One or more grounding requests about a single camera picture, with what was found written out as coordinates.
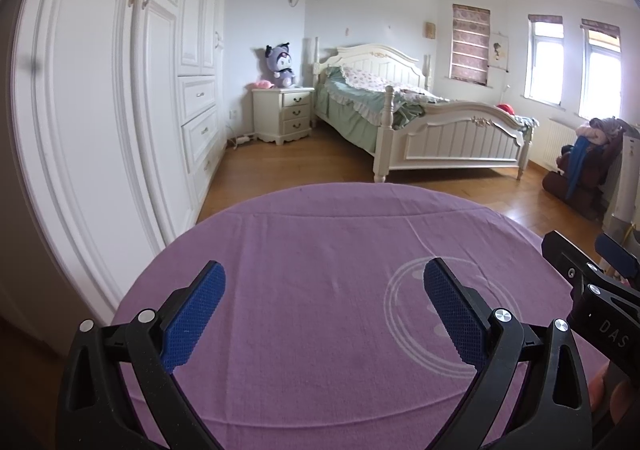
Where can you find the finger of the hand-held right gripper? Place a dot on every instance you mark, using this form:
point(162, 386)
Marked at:
point(617, 257)
point(562, 255)

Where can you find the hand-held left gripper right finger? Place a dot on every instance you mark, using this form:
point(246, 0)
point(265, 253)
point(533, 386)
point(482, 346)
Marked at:
point(455, 315)

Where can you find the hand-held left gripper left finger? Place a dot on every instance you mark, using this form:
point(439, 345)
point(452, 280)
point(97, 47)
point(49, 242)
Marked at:
point(195, 315)

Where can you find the person's right hand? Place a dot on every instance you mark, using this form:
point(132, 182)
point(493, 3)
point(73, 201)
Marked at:
point(612, 390)

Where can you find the brown chair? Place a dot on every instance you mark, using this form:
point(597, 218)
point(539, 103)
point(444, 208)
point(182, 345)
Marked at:
point(555, 180)

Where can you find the white cabinet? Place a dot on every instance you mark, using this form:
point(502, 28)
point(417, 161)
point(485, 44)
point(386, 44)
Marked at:
point(625, 180)

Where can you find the blue cloth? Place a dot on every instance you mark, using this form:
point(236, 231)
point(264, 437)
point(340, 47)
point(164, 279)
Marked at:
point(577, 164)

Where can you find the white radiator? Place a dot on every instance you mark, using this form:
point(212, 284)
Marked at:
point(560, 144)

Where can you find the purple tablecloth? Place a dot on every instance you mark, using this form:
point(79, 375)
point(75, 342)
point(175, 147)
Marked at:
point(310, 280)

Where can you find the pile of clothes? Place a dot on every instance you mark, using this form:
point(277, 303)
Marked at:
point(605, 129)

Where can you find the pale green cloth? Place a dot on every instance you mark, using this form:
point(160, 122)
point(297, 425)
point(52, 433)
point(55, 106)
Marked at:
point(527, 120)

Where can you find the cream wooden bed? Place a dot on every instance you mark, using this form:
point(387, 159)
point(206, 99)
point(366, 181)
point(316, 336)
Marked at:
point(460, 139)

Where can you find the red round object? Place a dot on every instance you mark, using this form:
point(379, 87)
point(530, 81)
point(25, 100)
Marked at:
point(505, 108)

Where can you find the white power strip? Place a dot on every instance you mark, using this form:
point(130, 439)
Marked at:
point(241, 139)

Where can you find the white framed window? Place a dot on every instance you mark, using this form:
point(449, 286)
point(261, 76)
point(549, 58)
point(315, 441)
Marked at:
point(600, 74)
point(545, 64)

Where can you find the cream nightstand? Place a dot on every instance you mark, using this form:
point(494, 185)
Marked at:
point(285, 114)

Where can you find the green ruffled bedspread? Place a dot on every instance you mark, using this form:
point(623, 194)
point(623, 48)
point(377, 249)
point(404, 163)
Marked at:
point(350, 114)

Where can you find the patterned window blind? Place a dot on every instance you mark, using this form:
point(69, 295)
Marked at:
point(470, 44)

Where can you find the white panelled wardrobe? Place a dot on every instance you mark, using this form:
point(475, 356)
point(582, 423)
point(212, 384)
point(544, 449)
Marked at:
point(90, 104)

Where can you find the small pink plush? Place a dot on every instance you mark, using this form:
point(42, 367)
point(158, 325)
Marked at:
point(265, 84)

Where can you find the floral pillow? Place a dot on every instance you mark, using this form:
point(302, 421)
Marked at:
point(365, 77)

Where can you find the grey purple plush toy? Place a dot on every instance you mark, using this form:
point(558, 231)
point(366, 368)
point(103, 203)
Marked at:
point(281, 67)

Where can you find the wall scroll picture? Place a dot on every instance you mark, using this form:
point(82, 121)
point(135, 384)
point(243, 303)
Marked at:
point(499, 52)

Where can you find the small beige wall plaque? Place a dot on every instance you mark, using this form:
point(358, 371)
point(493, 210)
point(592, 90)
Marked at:
point(430, 29)

